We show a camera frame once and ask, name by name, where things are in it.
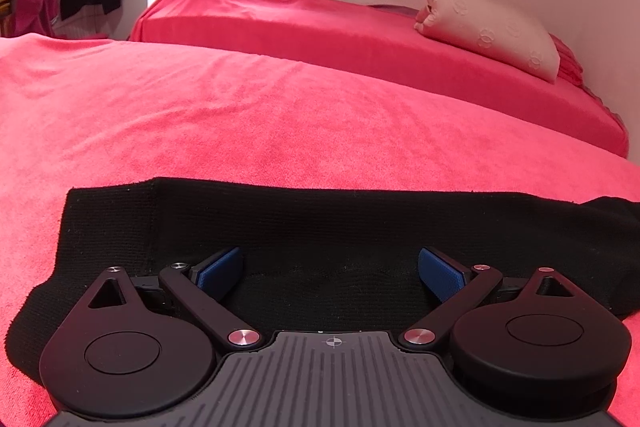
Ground near bed pink sheet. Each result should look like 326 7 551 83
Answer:
1 34 639 426

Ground cream pillow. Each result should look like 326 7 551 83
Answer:
414 0 560 83

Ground far bed red sheet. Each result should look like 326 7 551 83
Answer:
130 0 629 157

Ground black pants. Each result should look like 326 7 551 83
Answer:
6 178 639 379

